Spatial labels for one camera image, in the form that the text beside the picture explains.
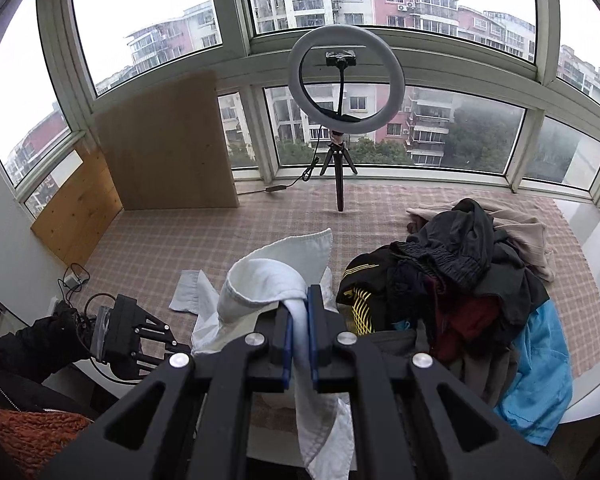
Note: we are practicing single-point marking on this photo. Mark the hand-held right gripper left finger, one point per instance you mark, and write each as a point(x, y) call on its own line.
point(288, 345)

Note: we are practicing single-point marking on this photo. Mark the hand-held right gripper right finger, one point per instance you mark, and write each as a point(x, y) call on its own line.
point(313, 345)

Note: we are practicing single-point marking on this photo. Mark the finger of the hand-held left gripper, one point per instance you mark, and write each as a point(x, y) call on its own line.
point(162, 335)
point(147, 362)

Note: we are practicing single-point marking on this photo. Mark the white shirt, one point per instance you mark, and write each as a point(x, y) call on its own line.
point(265, 280)

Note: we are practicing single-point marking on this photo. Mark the person's left forearm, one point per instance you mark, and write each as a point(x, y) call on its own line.
point(35, 345)

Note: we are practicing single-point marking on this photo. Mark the white charger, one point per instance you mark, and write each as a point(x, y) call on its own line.
point(72, 282)

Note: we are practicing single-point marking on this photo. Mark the pink plaid blanket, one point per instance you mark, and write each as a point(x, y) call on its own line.
point(180, 245)

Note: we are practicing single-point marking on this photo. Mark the knotty pine wood board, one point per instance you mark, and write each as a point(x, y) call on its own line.
point(75, 210)

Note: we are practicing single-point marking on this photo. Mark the orange knit sweater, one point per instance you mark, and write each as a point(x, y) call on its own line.
point(20, 430)

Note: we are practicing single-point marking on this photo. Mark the dark red garment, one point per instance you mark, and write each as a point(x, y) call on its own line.
point(460, 320)

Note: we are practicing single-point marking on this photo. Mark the black elastic waist garment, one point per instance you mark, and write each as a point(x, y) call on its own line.
point(450, 245)

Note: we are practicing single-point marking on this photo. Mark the large light wooden board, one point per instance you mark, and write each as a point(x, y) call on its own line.
point(170, 145)

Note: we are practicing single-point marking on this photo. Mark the blue garment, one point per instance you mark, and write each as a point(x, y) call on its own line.
point(540, 375)

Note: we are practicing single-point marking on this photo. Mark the black phone holder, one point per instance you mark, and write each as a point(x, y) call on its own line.
point(341, 57)

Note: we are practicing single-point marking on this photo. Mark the white window frame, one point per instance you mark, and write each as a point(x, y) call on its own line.
point(232, 5)

